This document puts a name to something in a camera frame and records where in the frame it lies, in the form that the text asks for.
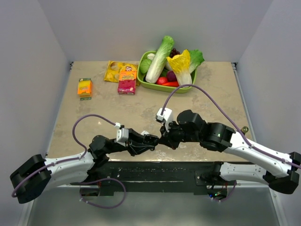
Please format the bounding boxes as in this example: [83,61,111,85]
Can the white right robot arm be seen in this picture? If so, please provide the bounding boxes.
[128,109,301,194]

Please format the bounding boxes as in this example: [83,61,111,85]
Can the purple toy onion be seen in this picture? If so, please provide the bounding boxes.
[166,71,177,82]

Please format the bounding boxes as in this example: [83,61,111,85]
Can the white toy garlic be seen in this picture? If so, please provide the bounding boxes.
[147,53,155,61]

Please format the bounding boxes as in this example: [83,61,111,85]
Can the dark toy grapes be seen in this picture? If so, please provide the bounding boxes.
[169,48,180,58]

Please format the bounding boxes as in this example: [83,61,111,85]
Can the yellow napa cabbage toy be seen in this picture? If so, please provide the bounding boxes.
[166,49,192,86]

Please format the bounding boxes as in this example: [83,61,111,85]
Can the green round toy vegetable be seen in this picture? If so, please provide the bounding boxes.
[139,58,152,74]

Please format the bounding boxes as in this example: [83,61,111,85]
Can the yellow chips bag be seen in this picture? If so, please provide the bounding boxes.
[104,61,138,83]

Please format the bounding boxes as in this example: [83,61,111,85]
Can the green plastic tray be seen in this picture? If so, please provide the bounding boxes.
[137,51,197,94]

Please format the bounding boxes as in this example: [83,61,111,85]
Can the red toy tomato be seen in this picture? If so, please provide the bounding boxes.
[156,77,168,85]

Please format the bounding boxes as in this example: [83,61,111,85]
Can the green lettuce leaf toy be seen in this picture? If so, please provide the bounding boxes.
[189,49,204,73]

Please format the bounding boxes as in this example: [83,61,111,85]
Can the green napa cabbage toy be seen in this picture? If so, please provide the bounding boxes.
[145,36,174,83]

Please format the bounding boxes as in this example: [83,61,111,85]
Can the purple camera cable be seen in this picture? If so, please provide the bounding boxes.
[162,84,301,170]
[11,114,119,198]

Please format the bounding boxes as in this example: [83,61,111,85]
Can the green glass bottle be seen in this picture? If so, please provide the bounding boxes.
[240,126,249,135]

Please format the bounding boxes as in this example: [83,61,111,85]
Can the black base frame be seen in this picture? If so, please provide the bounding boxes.
[83,161,234,200]

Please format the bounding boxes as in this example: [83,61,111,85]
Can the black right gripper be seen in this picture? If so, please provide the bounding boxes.
[158,118,200,150]

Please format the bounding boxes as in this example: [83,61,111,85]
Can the orange toy carrot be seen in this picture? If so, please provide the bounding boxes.
[162,81,179,87]

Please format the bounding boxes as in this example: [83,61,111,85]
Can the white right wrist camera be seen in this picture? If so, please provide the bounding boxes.
[156,108,174,132]

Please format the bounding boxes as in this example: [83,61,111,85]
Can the white earbud charging case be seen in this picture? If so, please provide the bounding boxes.
[141,130,149,136]

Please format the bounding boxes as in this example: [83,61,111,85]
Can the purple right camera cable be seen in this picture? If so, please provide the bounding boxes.
[162,84,301,170]

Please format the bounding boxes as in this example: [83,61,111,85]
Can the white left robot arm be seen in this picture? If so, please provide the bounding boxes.
[10,129,150,204]

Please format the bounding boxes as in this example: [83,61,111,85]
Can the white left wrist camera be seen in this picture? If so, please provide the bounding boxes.
[114,122,129,145]

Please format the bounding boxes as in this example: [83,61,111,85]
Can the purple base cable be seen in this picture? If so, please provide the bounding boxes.
[79,178,127,210]

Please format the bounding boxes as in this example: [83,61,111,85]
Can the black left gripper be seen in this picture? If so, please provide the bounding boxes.
[104,129,155,157]

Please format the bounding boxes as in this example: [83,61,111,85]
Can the orange sponge pack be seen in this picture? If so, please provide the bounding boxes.
[77,78,93,100]

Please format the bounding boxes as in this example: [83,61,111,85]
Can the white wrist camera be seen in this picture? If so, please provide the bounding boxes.
[114,122,129,145]
[156,108,174,132]

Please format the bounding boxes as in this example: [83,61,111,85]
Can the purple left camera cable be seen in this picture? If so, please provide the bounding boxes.
[11,114,119,198]

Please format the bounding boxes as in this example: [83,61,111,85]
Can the red snack box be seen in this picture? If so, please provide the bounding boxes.
[117,71,137,95]

